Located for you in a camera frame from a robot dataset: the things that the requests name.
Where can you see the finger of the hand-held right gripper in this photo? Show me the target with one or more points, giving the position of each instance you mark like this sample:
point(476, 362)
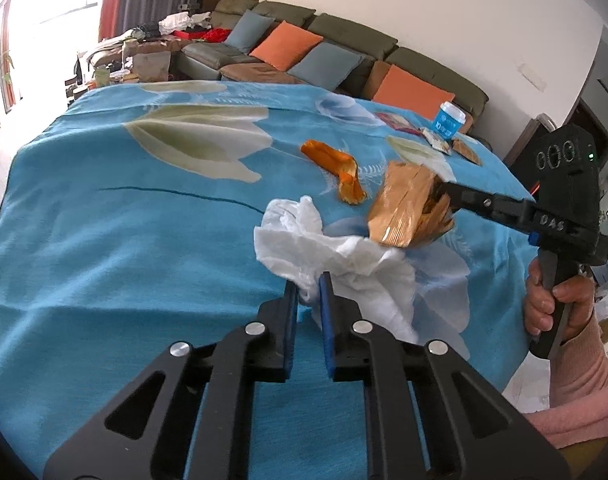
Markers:
point(484, 205)

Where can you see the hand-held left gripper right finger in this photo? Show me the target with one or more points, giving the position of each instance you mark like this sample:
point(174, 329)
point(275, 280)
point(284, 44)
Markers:
point(327, 320)

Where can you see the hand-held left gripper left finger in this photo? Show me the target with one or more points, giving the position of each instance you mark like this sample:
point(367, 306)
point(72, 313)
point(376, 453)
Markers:
point(290, 320)

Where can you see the brown snack packet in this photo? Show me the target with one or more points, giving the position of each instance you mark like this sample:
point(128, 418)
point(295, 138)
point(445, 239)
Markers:
point(399, 205)

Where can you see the person's right forearm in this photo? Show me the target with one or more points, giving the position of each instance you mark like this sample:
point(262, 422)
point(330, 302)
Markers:
point(584, 370)

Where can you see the person's right hand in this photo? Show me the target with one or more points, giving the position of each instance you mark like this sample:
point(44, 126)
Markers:
point(536, 305)

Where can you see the small brown packet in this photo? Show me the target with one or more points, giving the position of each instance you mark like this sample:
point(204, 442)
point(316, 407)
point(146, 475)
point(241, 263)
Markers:
point(466, 151)

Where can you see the white packet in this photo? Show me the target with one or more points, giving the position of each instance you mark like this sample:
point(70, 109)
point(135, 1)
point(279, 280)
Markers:
point(436, 140)

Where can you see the blue and white cup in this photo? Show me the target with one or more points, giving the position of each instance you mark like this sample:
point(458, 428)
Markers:
point(448, 122)

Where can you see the maroon packet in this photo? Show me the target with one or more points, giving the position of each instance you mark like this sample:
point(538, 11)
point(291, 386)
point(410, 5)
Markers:
point(399, 122)

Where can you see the orange cushion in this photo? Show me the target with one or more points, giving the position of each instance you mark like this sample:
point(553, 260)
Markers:
point(411, 92)
point(286, 45)

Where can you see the orange peel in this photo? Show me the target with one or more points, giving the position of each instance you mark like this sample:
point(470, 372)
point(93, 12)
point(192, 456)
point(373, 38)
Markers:
point(334, 160)

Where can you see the blue floral blanket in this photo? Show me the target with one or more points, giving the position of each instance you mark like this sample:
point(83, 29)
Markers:
point(133, 240)

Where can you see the blue-grey cushion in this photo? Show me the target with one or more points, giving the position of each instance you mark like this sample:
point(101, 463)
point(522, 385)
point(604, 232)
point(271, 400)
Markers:
point(326, 65)
point(249, 32)

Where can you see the olive green sofa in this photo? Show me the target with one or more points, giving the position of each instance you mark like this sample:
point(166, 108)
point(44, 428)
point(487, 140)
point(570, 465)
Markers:
point(349, 30)

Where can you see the brown cardboard box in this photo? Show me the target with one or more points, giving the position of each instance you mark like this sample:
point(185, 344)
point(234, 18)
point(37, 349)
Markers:
point(152, 62)

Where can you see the red cloth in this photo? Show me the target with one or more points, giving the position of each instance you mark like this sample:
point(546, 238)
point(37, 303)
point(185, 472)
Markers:
point(213, 35)

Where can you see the green cup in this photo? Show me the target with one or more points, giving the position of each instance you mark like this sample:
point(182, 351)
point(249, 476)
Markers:
point(101, 77)

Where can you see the white cloth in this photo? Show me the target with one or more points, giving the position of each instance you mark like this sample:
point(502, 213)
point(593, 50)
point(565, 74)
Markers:
point(181, 21)

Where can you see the orange curtain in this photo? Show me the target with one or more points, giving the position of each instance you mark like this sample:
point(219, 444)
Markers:
point(114, 0)

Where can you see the large window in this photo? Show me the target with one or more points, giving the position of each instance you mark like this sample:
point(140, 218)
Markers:
point(43, 20)

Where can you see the white wall plate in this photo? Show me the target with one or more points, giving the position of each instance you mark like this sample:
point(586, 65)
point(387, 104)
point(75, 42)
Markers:
point(532, 76)

